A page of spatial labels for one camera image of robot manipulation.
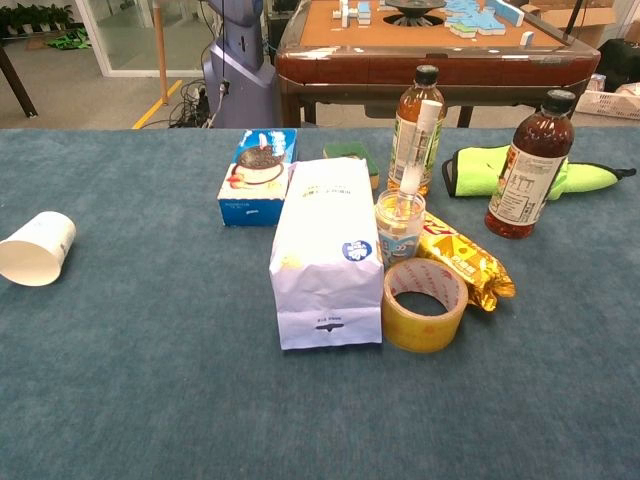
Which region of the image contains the white tube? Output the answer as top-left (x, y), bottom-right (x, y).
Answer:
top-left (394, 98), bottom-right (445, 221)

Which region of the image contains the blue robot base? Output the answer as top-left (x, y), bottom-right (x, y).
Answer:
top-left (202, 0), bottom-right (277, 129)

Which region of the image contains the white paper bag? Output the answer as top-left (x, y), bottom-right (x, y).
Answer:
top-left (268, 156), bottom-right (385, 351)

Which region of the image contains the blue cookie box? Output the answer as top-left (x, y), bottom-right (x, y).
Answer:
top-left (216, 128), bottom-right (299, 228)

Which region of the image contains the clear plastic jar blue label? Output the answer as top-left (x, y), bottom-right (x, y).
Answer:
top-left (374, 189), bottom-right (427, 272)

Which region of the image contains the green yellow sponge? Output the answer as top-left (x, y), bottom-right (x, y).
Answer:
top-left (322, 141), bottom-right (381, 191)

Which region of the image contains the yellow tape roll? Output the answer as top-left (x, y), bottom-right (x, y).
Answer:
top-left (381, 257), bottom-right (470, 354)

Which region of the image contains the light tea bottle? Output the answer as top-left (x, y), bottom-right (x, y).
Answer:
top-left (387, 64), bottom-right (448, 199)

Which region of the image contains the gold snack packet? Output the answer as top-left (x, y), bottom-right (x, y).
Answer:
top-left (415, 210), bottom-right (516, 313)

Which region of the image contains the lime green cloth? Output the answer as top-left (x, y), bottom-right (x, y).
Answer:
top-left (440, 144), bottom-right (638, 200)

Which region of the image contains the dark tea bottle white label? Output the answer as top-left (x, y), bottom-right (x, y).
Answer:
top-left (484, 89), bottom-right (577, 240)

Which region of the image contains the brown mahjong table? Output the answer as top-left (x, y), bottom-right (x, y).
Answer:
top-left (274, 0), bottom-right (602, 129)

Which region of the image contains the wooden pole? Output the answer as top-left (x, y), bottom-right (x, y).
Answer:
top-left (152, 0), bottom-right (170, 106)

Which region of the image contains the black mahjong table centre dome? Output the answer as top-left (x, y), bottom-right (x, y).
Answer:
top-left (383, 0), bottom-right (448, 26)

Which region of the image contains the pile of blue mahjong tiles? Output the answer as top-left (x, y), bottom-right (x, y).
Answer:
top-left (443, 0), bottom-right (507, 39)

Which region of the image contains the white paper cup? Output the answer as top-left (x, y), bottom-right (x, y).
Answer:
top-left (0, 210), bottom-right (77, 288)

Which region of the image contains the white plastic basket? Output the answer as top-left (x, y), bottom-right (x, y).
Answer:
top-left (574, 88), bottom-right (640, 120)

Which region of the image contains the green item on floor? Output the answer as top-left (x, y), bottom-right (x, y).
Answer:
top-left (45, 28), bottom-right (94, 50)

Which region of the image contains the black table leg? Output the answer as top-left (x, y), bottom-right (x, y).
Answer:
top-left (0, 44), bottom-right (39, 119)

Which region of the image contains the cardboard box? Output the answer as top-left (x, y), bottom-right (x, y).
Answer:
top-left (529, 0), bottom-right (621, 49)

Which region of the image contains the potted plants row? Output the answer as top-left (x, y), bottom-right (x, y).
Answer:
top-left (0, 3), bottom-right (75, 36)

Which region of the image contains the bundle of floor cables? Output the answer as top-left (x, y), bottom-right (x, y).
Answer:
top-left (168, 78), bottom-right (217, 129)

